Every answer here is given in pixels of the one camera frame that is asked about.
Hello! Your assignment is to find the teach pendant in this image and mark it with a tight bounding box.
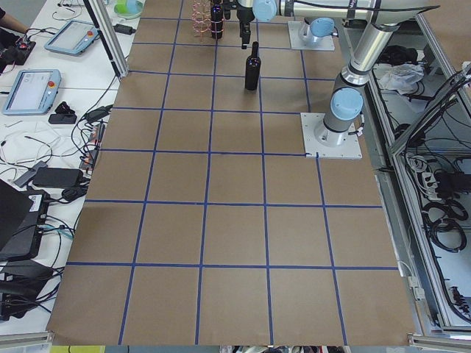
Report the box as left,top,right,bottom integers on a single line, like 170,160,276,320
44,20,99,56
2,69,62,116

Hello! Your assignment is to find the black laptop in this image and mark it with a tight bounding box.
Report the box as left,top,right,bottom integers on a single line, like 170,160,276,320
1,181,49,261

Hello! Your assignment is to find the teach pendant far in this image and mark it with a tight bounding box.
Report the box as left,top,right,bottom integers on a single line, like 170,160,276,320
44,20,99,56

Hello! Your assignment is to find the aluminium frame post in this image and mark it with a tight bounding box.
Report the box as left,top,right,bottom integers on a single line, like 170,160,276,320
84,0,129,79

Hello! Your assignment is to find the wine bottle in basket near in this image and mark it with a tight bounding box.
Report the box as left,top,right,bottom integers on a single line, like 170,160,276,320
210,0,224,40

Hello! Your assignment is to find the dark glass wine bottle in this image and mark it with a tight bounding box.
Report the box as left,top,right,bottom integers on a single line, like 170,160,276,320
244,41,261,90

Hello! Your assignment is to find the green plastic bowl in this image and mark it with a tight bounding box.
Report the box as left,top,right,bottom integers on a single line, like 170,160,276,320
113,0,144,19

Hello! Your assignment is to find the teach pendant near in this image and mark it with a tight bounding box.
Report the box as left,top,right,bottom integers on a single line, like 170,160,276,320
2,69,62,116

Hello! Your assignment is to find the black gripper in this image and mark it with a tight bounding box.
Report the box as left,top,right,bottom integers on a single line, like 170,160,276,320
236,0,254,49

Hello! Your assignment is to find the black power brick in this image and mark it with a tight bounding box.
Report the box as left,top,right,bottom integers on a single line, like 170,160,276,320
32,168,83,188

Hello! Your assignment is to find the black power adapter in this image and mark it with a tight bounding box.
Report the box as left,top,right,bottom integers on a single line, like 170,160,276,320
113,24,135,35

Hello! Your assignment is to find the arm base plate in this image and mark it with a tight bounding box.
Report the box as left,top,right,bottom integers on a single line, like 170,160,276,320
288,21,335,51
300,113,362,160

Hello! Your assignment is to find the copper wire wine basket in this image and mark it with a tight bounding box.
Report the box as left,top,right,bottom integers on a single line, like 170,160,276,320
191,0,213,38

